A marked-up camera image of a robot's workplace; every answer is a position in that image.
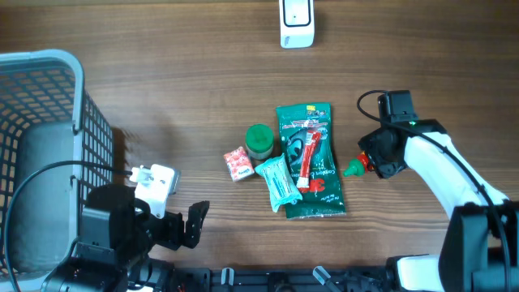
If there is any red sauce bottle green cap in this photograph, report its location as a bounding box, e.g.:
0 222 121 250
343 152 374 177

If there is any small red snack box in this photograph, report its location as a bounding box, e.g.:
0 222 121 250
223 146 255 182

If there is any green 3M gloves package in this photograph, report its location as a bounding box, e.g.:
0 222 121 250
276 102 346 219

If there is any mint green tissue pack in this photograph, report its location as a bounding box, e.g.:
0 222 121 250
255 154 302 213

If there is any green lid jar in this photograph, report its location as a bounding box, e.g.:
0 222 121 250
245 124 274 161

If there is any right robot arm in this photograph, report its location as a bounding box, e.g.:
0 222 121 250
351 90 518 291

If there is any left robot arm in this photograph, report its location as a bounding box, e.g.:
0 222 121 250
41 184 210 291

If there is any white barcode scanner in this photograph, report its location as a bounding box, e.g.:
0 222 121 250
279 0 315 49

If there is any grey plastic mesh basket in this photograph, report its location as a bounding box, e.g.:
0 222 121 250
1 49 114 291

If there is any right camera black cable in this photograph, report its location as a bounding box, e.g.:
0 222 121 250
356 89 514 292

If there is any camera black cable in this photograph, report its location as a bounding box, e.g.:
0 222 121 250
2 160 134 292
356 89 514 292

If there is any left camera black cable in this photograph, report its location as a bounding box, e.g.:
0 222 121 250
2 160 134 292

